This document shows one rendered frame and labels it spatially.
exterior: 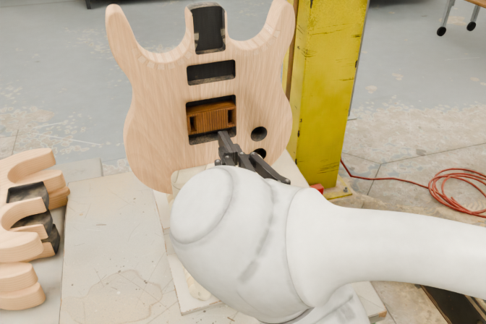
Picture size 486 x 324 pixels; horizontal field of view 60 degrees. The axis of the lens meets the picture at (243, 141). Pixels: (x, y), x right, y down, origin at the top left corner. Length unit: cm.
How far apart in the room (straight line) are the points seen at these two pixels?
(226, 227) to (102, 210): 81
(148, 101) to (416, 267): 56
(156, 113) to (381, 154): 225
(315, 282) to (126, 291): 63
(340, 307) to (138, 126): 50
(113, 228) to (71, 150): 198
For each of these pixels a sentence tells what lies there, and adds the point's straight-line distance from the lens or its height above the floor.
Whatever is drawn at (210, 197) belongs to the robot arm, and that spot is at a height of 145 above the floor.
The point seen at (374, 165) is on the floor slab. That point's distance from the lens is 279.
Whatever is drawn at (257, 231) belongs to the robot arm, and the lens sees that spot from 34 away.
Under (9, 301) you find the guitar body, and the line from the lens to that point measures 101.
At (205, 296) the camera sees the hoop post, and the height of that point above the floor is 96.
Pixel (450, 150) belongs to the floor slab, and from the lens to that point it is 312.
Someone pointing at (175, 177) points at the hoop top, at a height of 113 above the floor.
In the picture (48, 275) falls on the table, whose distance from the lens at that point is 106.
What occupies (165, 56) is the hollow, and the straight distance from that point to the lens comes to 78.
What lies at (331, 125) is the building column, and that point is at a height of 47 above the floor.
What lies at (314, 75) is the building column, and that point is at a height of 78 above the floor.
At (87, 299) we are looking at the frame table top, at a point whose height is 93.
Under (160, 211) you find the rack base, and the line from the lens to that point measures 95.
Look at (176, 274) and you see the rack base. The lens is 93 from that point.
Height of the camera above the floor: 168
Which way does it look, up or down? 36 degrees down
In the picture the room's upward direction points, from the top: straight up
